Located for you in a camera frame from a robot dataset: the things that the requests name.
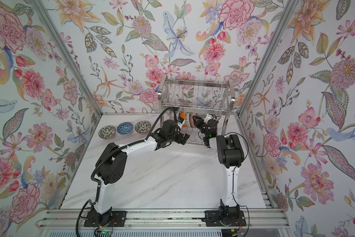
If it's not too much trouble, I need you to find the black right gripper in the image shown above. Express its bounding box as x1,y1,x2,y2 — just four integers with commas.
194,115,210,139

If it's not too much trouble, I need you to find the dark floral bowl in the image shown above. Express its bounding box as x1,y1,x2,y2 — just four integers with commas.
189,113,196,128

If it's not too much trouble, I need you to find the plain white bowl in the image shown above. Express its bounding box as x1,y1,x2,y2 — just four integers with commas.
179,112,186,120

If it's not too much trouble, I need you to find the two-tier steel dish rack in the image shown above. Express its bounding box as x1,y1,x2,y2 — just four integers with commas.
158,76,235,145

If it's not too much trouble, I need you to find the blue pattern bowl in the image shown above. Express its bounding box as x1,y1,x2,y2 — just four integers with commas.
117,122,134,136

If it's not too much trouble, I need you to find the green leaf pattern bowl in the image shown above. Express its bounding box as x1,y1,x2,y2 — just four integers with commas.
98,125,117,140

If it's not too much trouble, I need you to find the pale green pattern bowl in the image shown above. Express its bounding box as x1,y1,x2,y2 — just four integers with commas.
185,112,191,128

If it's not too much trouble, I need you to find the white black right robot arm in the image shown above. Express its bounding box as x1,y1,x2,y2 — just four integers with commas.
192,116,247,230

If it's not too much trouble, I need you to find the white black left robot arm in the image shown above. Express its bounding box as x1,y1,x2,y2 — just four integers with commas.
85,118,189,227

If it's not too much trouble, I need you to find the dark speckled bowl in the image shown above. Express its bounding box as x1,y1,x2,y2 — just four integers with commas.
135,120,152,134

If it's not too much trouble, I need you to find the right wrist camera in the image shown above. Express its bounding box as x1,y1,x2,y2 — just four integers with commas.
204,114,214,123

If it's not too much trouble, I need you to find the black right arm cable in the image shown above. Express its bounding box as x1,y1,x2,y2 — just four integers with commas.
198,114,250,237

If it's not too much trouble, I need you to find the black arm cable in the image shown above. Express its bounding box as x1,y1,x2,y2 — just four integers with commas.
76,106,178,237
198,114,250,237

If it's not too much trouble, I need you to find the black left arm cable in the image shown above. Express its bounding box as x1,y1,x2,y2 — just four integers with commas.
76,106,178,237

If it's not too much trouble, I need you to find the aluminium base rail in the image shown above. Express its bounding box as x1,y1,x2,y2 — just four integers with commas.
35,208,290,230

